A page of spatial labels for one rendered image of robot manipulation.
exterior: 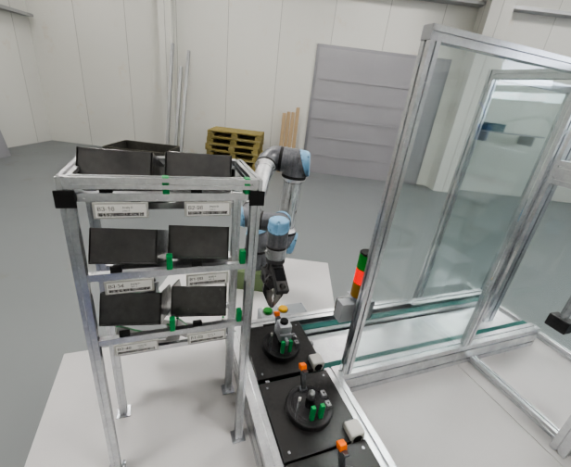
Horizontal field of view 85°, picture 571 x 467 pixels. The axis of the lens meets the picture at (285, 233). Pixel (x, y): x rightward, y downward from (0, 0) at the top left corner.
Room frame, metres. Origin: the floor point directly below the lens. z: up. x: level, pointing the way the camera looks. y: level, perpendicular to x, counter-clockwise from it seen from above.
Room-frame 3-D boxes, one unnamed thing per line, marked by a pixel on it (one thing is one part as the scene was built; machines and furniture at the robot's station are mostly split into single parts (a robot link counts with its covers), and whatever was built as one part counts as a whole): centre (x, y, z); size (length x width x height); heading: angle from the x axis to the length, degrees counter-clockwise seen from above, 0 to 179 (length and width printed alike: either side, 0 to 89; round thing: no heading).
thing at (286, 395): (0.64, -0.13, 1.01); 0.24 x 0.24 x 0.13; 23
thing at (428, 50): (0.81, -0.27, 1.46); 0.03 x 0.03 x 1.00; 23
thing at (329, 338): (0.97, -0.32, 0.91); 0.84 x 0.28 x 0.10; 113
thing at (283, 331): (0.87, -0.04, 1.06); 0.08 x 0.04 x 0.07; 22
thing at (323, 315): (1.12, -0.23, 0.91); 0.89 x 0.06 x 0.11; 113
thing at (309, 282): (1.42, 0.15, 0.84); 0.90 x 0.70 x 0.03; 90
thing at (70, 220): (0.62, 0.25, 1.26); 0.36 x 0.21 x 0.80; 113
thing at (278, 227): (1.01, 0.03, 1.37); 0.09 x 0.08 x 0.11; 177
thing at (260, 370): (0.87, -0.03, 0.96); 0.24 x 0.24 x 0.02; 23
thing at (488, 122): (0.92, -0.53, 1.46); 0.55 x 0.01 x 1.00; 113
